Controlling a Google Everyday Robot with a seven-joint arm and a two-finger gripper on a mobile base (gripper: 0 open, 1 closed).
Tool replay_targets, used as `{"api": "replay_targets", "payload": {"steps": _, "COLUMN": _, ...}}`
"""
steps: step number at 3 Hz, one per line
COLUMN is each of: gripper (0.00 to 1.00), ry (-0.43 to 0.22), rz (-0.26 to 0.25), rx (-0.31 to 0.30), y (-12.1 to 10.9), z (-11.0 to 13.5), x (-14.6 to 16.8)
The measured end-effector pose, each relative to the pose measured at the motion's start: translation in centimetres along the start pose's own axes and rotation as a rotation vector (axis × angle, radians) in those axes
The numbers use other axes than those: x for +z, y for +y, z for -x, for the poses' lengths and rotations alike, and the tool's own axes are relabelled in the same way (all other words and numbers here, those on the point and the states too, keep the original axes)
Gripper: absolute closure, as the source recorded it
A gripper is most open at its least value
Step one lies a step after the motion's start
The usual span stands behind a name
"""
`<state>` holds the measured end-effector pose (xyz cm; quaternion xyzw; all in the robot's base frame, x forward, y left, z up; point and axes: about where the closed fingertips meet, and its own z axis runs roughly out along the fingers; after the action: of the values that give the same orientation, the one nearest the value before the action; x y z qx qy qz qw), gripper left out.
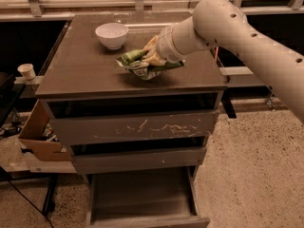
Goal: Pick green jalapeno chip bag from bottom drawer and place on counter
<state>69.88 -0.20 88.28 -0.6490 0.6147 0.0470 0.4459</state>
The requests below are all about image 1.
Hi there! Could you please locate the green jalapeno chip bag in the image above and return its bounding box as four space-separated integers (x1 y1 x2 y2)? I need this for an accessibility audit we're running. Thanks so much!
116 49 184 81

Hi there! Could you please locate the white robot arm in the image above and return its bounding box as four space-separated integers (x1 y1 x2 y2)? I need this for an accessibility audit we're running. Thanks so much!
144 0 304 122

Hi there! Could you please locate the grey top drawer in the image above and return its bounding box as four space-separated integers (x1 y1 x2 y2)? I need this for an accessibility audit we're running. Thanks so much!
51 93 219 145

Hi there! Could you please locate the grey drawer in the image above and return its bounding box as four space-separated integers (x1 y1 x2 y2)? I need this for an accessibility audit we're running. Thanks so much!
51 93 219 145
71 137 206 174
86 167 210 228

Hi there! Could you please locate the grey drawer cabinet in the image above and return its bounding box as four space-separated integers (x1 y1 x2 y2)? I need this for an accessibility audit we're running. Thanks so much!
35 11 229 228

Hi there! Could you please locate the grey middle drawer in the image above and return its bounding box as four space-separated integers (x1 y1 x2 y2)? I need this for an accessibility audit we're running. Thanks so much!
71 137 206 174

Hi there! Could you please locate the grey bottom drawer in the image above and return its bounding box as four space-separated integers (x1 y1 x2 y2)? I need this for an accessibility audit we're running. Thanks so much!
86 167 210 228

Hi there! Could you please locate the white ceramic bowl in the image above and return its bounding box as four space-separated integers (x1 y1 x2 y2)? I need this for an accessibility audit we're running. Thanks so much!
95 23 129 50

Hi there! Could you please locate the white paper cup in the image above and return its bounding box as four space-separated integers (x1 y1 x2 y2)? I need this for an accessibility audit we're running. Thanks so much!
17 64 36 81

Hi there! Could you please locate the brown cardboard box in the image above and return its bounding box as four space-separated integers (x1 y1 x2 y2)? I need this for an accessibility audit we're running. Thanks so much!
18 101 70 162

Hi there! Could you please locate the black stand leg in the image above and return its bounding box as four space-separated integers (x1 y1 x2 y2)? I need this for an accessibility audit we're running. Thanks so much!
42 174 58 216

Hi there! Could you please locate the metal rail beam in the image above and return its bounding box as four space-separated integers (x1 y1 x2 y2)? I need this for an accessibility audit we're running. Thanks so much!
219 66 264 87

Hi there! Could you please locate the black floor cable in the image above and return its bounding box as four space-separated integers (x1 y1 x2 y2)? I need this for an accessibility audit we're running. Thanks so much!
0 171 53 228

